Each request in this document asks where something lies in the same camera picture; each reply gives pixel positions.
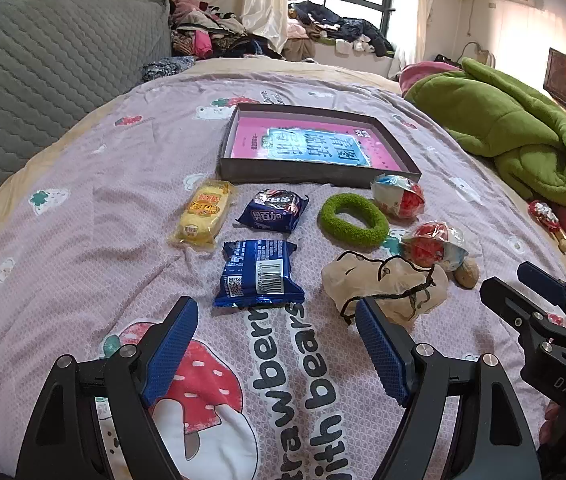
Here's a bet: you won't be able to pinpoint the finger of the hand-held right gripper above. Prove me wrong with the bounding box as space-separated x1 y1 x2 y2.
517 261 566 313
480 276 566 356

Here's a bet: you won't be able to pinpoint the beige drawstring pouch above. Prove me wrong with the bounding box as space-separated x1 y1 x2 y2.
322 251 450 328

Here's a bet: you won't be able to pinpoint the pile of mixed clothes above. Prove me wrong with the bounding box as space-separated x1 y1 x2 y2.
169 0 284 58

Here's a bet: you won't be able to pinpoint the printed lilac bed sheet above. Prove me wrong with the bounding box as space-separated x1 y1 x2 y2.
0 72 566 480

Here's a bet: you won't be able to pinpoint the green fleece blanket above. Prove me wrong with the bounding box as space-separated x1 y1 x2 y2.
403 57 566 216

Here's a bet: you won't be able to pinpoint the grey quilted headboard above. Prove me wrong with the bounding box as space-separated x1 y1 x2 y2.
0 0 174 241

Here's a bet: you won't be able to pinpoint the dark clothes on windowsill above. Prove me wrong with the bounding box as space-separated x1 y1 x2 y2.
288 1 394 58

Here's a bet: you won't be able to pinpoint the small dark blue cookie packet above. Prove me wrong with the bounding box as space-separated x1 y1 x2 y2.
235 187 310 234

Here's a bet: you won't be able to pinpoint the white wall cable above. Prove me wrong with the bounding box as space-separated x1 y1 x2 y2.
463 41 494 67

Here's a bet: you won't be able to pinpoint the white sheer curtain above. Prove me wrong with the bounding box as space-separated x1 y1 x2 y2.
393 0 444 78

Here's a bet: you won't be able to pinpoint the green fuzzy hair ring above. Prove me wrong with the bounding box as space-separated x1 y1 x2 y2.
319 193 390 248

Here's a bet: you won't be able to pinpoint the grey cardboard box tray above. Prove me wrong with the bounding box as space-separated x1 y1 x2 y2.
218 104 422 190

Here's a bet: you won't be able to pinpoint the yellow snack packet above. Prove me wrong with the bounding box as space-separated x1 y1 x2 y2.
172 179 238 248

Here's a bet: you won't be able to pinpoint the person's right hand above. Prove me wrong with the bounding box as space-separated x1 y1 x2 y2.
538 402 566 453

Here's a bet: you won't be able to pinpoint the blue patterned cloth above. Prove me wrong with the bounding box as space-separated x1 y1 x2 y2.
142 56 196 83

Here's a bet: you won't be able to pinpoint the red white toy egg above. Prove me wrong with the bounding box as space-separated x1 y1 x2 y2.
370 172 426 220
402 220 470 268

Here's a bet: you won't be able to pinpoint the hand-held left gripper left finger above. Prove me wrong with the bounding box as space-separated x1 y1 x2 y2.
15 296 200 480

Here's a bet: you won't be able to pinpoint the red white small toy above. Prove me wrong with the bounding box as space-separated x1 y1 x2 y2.
527 199 566 253

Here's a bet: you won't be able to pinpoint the brown walnut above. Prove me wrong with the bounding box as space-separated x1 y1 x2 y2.
455 257 480 289

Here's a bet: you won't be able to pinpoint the blue strawberry cookie packet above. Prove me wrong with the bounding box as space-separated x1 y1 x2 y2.
213 239 306 311

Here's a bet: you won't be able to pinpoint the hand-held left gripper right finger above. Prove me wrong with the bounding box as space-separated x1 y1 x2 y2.
354 296 544 480

